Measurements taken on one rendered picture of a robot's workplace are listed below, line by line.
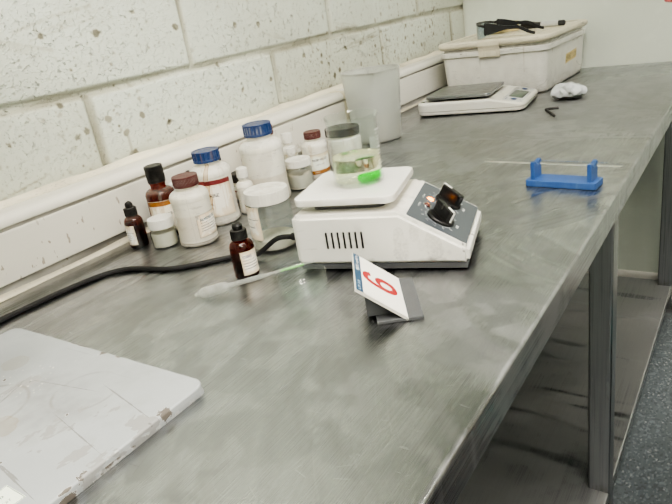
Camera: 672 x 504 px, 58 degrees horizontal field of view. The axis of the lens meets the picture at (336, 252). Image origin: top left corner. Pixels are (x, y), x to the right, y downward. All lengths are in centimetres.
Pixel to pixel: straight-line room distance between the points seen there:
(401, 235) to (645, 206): 155
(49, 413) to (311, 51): 103
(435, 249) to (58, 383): 39
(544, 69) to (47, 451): 146
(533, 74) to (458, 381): 128
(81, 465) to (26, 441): 7
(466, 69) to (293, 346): 130
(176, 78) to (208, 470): 78
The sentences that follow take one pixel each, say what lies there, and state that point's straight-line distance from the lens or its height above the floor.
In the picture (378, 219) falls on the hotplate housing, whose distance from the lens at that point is 67.
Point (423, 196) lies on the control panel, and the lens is 73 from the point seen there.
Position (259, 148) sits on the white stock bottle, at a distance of 100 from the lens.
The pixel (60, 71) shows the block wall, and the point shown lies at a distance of 99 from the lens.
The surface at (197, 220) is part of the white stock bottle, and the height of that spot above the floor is 79.
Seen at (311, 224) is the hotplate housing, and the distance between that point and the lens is 70.
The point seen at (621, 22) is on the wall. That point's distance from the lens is 205.
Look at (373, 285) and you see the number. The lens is 60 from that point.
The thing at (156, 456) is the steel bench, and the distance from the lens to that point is 49.
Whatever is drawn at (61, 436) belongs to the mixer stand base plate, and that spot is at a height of 76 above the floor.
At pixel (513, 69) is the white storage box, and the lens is 172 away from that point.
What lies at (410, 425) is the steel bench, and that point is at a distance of 46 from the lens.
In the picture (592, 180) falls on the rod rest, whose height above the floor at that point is 76.
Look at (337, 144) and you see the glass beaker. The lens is 70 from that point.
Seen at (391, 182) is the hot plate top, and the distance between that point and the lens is 71.
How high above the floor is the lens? 103
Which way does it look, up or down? 22 degrees down
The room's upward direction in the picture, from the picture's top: 9 degrees counter-clockwise
